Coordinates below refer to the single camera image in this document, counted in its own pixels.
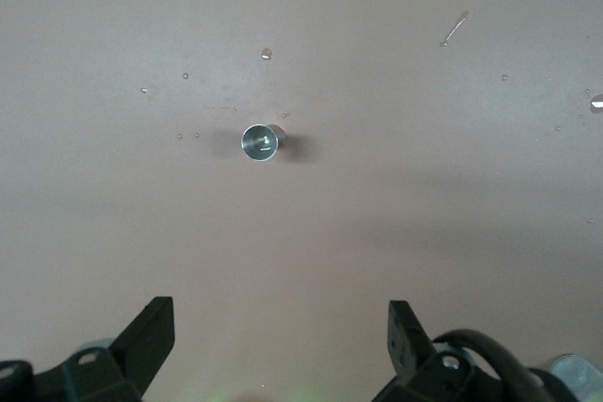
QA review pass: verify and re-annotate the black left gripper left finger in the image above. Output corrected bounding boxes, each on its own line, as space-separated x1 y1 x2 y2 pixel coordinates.
0 297 175 402

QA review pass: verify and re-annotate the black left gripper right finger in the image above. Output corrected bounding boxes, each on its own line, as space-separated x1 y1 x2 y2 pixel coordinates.
371 299 500 402

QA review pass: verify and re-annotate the stainless steel jigger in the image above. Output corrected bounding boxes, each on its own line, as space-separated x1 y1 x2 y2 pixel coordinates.
240 122 287 164

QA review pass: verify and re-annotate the brown table cover sheet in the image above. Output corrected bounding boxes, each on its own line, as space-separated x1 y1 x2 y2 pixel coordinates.
0 0 603 402

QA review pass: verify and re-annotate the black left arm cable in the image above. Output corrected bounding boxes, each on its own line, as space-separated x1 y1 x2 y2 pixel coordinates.
432 329 538 402

